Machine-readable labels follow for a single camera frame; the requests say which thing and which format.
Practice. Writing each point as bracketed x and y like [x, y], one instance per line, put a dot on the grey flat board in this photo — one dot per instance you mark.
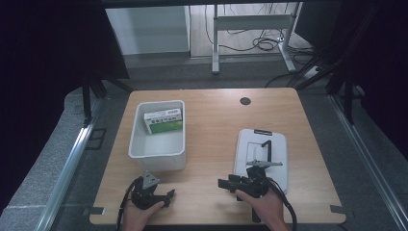
[275, 146]

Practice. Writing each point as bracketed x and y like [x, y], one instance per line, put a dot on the person's right hand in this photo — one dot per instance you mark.
[264, 210]

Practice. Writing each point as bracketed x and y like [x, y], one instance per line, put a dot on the silver metal rail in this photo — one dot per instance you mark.
[369, 160]
[64, 179]

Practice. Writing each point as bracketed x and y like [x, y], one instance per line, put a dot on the white metal desk frame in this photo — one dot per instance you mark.
[250, 22]

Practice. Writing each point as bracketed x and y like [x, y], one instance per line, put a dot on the white power strip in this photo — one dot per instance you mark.
[310, 73]

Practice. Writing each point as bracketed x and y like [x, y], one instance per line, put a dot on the black tripod stand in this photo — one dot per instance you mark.
[93, 89]

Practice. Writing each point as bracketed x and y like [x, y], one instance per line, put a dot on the white plastic bin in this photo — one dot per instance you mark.
[158, 150]

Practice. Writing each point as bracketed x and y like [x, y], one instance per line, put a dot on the green and white box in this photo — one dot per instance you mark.
[164, 122]

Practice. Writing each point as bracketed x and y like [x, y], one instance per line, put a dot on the dark curtain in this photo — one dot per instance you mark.
[388, 70]
[45, 80]

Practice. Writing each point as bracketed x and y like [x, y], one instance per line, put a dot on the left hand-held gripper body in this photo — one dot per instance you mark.
[143, 196]

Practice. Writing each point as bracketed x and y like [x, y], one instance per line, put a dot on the black round table grommet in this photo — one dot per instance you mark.
[245, 101]

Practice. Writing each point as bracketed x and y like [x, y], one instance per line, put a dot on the black metal stand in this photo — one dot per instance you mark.
[348, 93]

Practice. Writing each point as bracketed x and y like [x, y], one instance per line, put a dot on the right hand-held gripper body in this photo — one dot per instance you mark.
[256, 183]

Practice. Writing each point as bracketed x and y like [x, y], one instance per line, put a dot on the black upright bracket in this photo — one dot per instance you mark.
[268, 149]

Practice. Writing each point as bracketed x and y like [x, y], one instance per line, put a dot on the grey table corner bracket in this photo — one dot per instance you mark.
[338, 209]

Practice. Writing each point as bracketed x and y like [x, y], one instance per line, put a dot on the white cabinet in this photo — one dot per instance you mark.
[147, 30]

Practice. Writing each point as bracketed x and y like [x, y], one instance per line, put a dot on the person's left hand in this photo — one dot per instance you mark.
[136, 217]

